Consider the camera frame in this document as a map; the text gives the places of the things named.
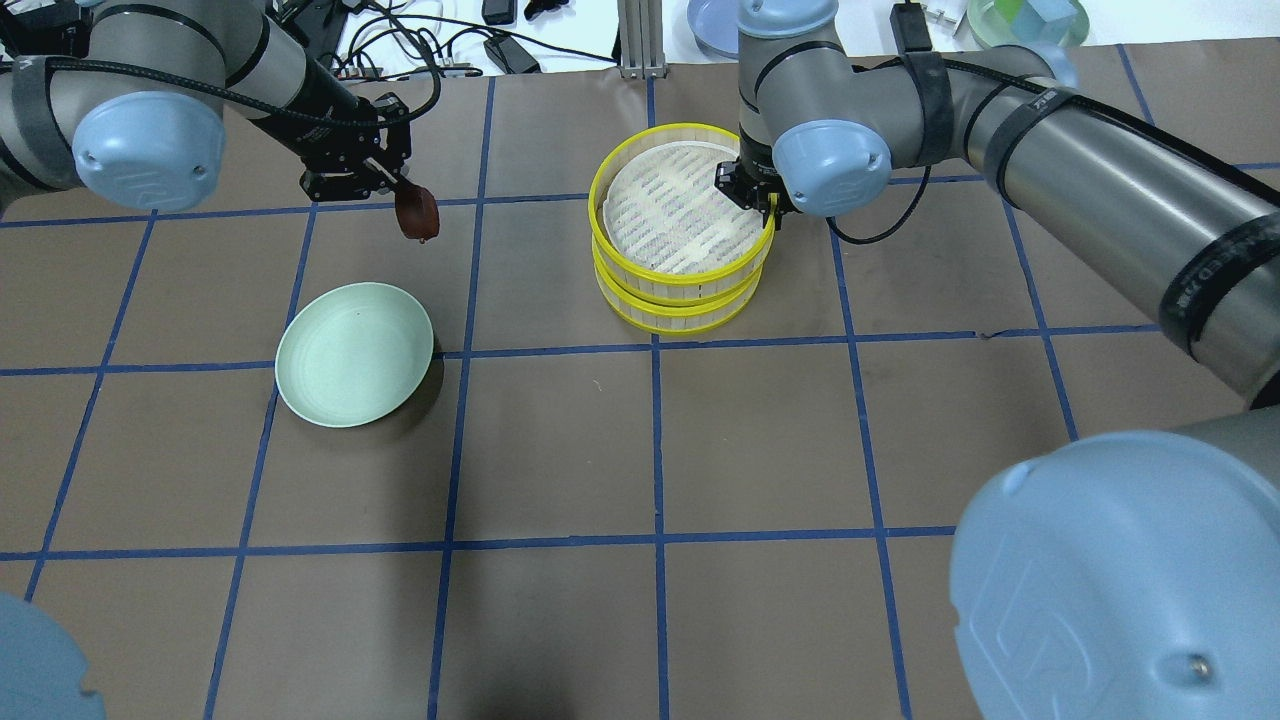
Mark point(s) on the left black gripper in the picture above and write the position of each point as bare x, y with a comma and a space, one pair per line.
318, 119

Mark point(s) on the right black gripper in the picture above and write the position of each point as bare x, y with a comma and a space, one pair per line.
743, 187

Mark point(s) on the brown chocolate bun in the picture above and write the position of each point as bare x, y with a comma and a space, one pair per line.
417, 212

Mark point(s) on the yellow bamboo steamer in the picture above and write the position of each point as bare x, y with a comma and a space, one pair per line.
703, 316
660, 228

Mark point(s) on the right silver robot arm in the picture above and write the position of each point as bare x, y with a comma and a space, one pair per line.
981, 452

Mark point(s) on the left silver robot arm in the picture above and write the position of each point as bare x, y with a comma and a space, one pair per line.
139, 122

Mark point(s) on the mint green plate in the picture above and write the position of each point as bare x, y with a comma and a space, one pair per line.
354, 355

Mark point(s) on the blue plate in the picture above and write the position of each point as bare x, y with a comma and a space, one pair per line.
714, 24

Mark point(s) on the black power adapter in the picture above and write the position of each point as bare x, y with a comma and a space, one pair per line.
910, 28

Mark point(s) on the green glass bowl with blocks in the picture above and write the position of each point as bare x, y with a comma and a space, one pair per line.
999, 23

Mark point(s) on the aluminium frame post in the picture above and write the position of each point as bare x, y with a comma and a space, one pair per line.
640, 32

